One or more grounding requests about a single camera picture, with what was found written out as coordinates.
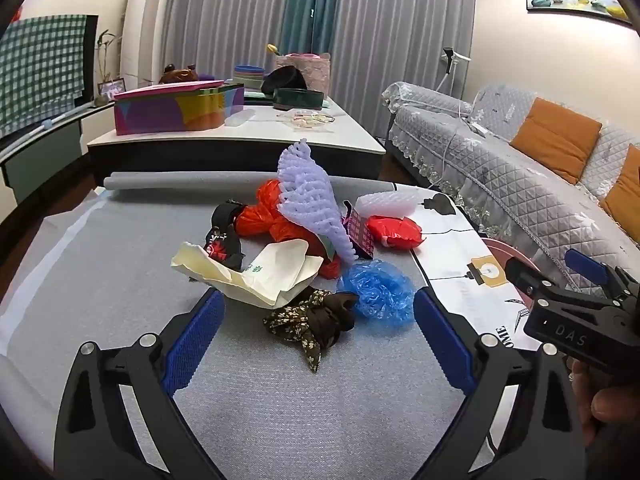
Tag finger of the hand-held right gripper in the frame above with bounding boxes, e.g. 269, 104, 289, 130
565, 248, 640, 307
504, 257, 556, 307

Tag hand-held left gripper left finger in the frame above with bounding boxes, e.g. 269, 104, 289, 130
52, 289, 228, 480

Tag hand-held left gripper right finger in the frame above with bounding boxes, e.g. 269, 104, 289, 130
412, 287, 588, 480

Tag pink plastic basin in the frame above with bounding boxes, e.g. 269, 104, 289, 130
481, 239, 540, 282

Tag blue plastic bag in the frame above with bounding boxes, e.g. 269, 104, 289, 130
337, 259, 416, 322

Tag cream paper bag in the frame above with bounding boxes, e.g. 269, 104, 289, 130
171, 238, 325, 309

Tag small red plastic bag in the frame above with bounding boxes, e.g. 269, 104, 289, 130
366, 215, 424, 250

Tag brown floral cloth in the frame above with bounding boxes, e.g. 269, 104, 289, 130
263, 289, 360, 375

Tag black cloth with red print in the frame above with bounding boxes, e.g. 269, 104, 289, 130
204, 201, 247, 273

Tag purple foam fruit net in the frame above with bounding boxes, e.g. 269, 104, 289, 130
276, 138, 358, 265

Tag person's right hand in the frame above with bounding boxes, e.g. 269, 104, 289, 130
570, 359, 640, 447

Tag orange cushion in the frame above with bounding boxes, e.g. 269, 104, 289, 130
599, 144, 640, 247
509, 97, 603, 185

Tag white printed tablecloth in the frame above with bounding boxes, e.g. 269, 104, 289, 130
394, 184, 576, 480

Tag grey foam mat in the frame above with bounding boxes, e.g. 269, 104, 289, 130
0, 187, 483, 480

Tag grey quilted sofa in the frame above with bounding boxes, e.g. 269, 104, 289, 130
382, 80, 640, 307

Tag large red plastic bag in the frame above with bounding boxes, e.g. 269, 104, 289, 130
235, 180, 347, 281

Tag white foam fruit net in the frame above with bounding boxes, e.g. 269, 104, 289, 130
354, 191, 419, 219

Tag grey foam roll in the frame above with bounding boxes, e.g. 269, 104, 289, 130
103, 170, 397, 195

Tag multicoloured storage box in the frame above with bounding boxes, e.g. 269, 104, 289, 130
114, 80, 246, 136

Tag white coffee table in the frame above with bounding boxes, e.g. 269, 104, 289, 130
87, 96, 387, 182

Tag green television cabinet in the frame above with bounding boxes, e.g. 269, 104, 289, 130
0, 102, 117, 207

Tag clear plastic pieces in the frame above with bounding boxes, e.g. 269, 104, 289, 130
277, 109, 336, 132

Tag white rod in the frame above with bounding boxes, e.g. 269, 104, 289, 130
0, 101, 97, 155

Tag brown teapot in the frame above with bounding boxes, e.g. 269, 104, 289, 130
159, 63, 199, 85

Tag stack of coloured bowls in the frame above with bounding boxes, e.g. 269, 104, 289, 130
232, 64, 266, 94

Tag black hat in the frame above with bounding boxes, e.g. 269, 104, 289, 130
261, 66, 309, 95

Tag grey curtain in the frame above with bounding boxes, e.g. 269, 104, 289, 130
160, 0, 297, 81
330, 0, 477, 112

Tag pink lace basket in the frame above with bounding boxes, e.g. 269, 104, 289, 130
276, 52, 332, 102

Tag bamboo plant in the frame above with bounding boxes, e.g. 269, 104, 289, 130
96, 30, 117, 84

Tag black television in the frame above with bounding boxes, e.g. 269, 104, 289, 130
0, 14, 100, 142

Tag green checkered cloth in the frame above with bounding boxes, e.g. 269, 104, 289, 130
0, 15, 89, 137

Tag white standing air conditioner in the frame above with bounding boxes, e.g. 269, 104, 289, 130
120, 0, 172, 92

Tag teal curtain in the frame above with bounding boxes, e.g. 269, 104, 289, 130
280, 0, 344, 57

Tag small photo frame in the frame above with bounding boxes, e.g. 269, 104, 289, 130
98, 78, 126, 104

